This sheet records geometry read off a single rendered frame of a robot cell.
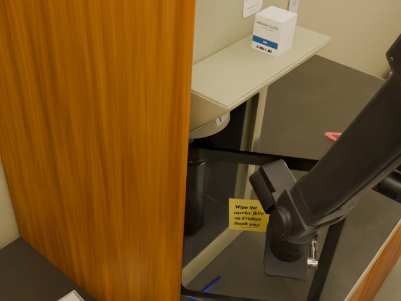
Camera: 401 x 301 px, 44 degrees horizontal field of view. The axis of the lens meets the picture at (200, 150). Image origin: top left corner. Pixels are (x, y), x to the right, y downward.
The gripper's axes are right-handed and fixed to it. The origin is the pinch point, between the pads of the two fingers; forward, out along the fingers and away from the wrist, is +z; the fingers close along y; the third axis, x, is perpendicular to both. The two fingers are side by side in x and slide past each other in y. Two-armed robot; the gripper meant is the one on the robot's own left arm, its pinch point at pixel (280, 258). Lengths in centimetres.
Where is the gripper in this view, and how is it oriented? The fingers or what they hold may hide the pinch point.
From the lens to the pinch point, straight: 90.1
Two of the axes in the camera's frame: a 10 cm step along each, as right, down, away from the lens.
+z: 0.2, 4.5, 8.9
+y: -1.5, 8.9, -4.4
